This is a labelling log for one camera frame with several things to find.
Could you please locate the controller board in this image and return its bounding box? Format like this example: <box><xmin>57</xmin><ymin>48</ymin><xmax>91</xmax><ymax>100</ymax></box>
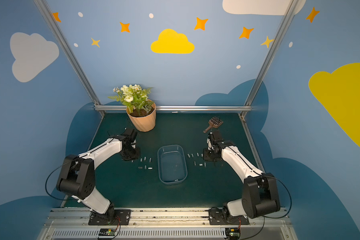
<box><xmin>225</xmin><ymin>228</ymin><xmax>241</xmax><ymax>240</ymax></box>
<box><xmin>98</xmin><ymin>228</ymin><xmax>117</xmax><ymax>239</ymax></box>

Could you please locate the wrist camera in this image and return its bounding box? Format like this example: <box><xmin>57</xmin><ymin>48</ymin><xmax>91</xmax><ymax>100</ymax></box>
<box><xmin>123</xmin><ymin>128</ymin><xmax>138</xmax><ymax>144</ymax></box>
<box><xmin>207</xmin><ymin>130</ymin><xmax>224</xmax><ymax>150</ymax></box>

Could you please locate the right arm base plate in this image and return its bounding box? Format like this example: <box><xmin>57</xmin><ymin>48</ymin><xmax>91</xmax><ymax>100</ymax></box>
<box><xmin>208</xmin><ymin>207</ymin><xmax>250</xmax><ymax>225</ymax></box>

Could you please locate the small brown slotted scoop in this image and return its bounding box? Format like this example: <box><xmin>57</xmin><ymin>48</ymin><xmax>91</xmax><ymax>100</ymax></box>
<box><xmin>203</xmin><ymin>117</ymin><xmax>224</xmax><ymax>133</ymax></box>

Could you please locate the white flowers green plant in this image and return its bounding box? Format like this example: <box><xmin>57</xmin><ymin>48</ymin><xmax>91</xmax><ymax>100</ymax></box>
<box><xmin>108</xmin><ymin>84</ymin><xmax>154</xmax><ymax>118</ymax></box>

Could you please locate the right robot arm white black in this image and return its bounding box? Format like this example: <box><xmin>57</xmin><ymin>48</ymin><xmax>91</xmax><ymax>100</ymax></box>
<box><xmin>203</xmin><ymin>140</ymin><xmax>281</xmax><ymax>219</ymax></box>

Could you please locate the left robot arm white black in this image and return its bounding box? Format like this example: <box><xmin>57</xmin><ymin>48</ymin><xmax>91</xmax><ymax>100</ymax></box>
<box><xmin>56</xmin><ymin>130</ymin><xmax>140</xmax><ymax>219</ymax></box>

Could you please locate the aluminium front rail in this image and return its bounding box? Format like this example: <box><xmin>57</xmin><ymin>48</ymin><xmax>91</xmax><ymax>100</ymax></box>
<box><xmin>38</xmin><ymin>208</ymin><xmax>298</xmax><ymax>240</ymax></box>

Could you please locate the aluminium frame post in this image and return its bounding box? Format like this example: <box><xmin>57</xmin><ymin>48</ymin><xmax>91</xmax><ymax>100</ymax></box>
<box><xmin>240</xmin><ymin>0</ymin><xmax>300</xmax><ymax>120</ymax></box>
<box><xmin>34</xmin><ymin>0</ymin><xmax>101</xmax><ymax>106</ymax></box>

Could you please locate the clear plastic storage box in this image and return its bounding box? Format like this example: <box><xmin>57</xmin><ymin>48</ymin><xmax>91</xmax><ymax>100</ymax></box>
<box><xmin>158</xmin><ymin>145</ymin><xmax>188</xmax><ymax>186</ymax></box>

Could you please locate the aluminium back crossbar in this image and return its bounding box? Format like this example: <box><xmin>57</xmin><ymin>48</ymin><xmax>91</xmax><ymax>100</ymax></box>
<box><xmin>94</xmin><ymin>105</ymin><xmax>252</xmax><ymax>112</ymax></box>

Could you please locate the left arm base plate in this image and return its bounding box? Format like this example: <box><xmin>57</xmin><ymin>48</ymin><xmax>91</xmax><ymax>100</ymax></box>
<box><xmin>88</xmin><ymin>209</ymin><xmax>132</xmax><ymax>226</ymax></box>

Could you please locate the left aluminium frame post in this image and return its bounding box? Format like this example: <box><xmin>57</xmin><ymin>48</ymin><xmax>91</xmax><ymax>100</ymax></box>
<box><xmin>34</xmin><ymin>0</ymin><xmax>101</xmax><ymax>106</ymax></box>

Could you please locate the terracotta flower pot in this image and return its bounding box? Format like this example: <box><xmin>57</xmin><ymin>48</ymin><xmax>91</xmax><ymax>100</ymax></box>
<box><xmin>127</xmin><ymin>100</ymin><xmax>157</xmax><ymax>132</ymax></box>

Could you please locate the right aluminium frame post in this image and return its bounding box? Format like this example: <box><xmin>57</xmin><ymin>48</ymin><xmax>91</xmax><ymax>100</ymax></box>
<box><xmin>240</xmin><ymin>0</ymin><xmax>300</xmax><ymax>120</ymax></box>

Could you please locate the left controller board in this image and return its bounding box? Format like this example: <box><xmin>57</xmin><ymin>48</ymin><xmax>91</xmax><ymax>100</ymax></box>
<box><xmin>98</xmin><ymin>228</ymin><xmax>117</xmax><ymax>239</ymax></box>

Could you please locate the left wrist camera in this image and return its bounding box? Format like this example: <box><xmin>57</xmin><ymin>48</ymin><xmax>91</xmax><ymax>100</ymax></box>
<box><xmin>123</xmin><ymin>128</ymin><xmax>138</xmax><ymax>144</ymax></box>

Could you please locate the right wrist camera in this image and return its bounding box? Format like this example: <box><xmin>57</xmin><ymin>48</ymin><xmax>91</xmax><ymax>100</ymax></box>
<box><xmin>207</xmin><ymin>130</ymin><xmax>224</xmax><ymax>150</ymax></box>

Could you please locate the right controller board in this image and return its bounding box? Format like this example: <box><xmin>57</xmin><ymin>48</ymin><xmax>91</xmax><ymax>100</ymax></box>
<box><xmin>225</xmin><ymin>228</ymin><xmax>241</xmax><ymax>240</ymax></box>

